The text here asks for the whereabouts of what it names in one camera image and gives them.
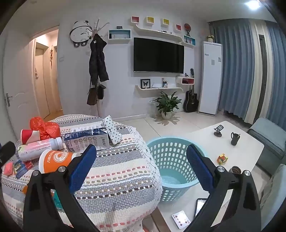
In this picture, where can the wall-mounted television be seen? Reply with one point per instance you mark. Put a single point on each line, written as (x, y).
(158, 55)

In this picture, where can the red paper cup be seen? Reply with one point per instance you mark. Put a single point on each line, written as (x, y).
(28, 136)

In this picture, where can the small blue box shelf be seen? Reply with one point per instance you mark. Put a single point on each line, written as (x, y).
(190, 40)

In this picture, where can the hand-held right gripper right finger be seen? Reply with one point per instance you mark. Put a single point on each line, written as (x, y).
(201, 170)

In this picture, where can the black phone stand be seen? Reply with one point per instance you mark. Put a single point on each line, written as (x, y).
(218, 131)

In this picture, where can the white door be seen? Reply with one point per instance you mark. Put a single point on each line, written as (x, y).
(20, 89)

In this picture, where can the green potted floor plant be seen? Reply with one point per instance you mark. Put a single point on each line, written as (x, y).
(166, 102)

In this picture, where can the black acoustic guitar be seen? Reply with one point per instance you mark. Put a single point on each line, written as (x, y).
(191, 101)

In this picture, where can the white and blue box shelf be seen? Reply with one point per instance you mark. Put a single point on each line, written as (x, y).
(119, 38)

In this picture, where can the white refrigerator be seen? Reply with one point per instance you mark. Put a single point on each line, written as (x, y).
(210, 78)

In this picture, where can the black jacket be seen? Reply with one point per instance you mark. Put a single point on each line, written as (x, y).
(97, 60)

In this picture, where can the yellow cube wall shelf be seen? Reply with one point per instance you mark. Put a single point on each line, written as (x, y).
(165, 21)
(150, 20)

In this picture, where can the pink wrapper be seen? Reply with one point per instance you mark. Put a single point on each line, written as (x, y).
(8, 169)

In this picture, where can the pen cup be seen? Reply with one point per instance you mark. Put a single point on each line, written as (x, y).
(165, 84)

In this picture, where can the small red cube wall shelf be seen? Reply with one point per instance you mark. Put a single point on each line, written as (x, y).
(178, 26)

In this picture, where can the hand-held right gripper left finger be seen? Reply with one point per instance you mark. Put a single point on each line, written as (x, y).
(82, 166)

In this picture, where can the grey-green cushion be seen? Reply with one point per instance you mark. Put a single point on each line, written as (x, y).
(273, 187)

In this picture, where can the small round tin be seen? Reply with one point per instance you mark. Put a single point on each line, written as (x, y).
(235, 170)

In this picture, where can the black mug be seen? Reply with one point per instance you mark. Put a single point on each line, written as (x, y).
(235, 139)

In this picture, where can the polka dot paper carton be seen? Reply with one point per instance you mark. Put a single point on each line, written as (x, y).
(111, 129)

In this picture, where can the playing card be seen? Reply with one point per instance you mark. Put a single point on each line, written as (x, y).
(181, 219)

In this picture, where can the teal plastic wrapper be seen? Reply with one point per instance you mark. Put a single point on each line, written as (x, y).
(57, 199)

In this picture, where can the cream curtain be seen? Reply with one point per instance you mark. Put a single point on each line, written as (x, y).
(254, 89)

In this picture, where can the red round ornament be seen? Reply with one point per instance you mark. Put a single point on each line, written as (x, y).
(187, 27)

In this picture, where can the low curved white wall shelf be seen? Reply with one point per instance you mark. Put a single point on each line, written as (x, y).
(156, 88)

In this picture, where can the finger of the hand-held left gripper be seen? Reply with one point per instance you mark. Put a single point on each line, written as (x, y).
(6, 152)

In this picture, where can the striped woven blanket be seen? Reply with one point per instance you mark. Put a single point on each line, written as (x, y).
(118, 178)

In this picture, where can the pink and white plastic bottle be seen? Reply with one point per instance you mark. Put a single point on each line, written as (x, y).
(38, 147)

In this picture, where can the white coat rack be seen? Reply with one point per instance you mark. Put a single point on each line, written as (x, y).
(98, 109)

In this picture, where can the blue snack packet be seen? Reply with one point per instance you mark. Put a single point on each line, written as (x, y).
(20, 168)

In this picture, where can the teal plastic basket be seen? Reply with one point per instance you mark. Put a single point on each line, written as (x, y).
(169, 156)

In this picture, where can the red cloth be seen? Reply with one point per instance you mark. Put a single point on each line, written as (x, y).
(44, 129)

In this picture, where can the brown handbag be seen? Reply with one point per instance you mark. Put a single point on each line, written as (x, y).
(91, 97)

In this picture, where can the smartphone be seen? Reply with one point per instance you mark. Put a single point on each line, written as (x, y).
(200, 206)

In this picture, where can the panda wall clock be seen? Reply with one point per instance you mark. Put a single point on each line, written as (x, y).
(79, 33)

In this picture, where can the hanging wall ornament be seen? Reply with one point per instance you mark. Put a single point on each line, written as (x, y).
(51, 55)

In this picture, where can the blue curtain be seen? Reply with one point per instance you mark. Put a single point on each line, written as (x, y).
(234, 67)
(277, 78)

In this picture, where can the small potted plant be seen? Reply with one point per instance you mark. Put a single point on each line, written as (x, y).
(210, 38)

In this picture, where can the orange and white paper cup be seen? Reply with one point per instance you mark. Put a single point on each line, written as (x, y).
(55, 159)

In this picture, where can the long curved white wall shelf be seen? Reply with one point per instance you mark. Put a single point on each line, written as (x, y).
(156, 31)

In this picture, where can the small black bag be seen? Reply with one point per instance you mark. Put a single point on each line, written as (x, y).
(101, 91)

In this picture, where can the white and red box shelf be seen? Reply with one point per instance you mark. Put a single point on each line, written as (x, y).
(185, 80)

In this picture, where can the white coffee table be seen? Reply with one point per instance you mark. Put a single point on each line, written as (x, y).
(243, 149)

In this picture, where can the colourful puzzle cube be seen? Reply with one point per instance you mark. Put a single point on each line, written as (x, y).
(222, 159)

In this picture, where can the blue and white cloth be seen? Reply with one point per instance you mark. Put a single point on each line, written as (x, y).
(89, 139)

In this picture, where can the grey-blue sofa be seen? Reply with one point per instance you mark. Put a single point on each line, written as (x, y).
(270, 138)

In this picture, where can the butterfly picture frame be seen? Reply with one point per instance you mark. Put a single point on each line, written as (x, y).
(145, 83)

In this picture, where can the ceiling light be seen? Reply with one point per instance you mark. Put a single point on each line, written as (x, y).
(251, 4)

